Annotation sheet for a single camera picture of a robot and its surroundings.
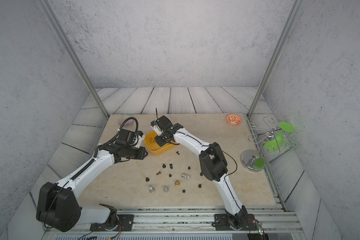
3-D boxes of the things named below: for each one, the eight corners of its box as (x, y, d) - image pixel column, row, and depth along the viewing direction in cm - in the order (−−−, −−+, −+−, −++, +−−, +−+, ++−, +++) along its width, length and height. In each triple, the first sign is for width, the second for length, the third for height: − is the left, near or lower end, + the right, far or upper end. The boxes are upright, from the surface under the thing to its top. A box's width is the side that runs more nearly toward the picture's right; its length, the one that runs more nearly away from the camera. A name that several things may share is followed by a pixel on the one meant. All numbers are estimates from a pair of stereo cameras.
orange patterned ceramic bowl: (227, 126, 114) (228, 123, 112) (225, 116, 121) (225, 113, 118) (241, 126, 114) (242, 123, 112) (238, 116, 121) (239, 113, 118)
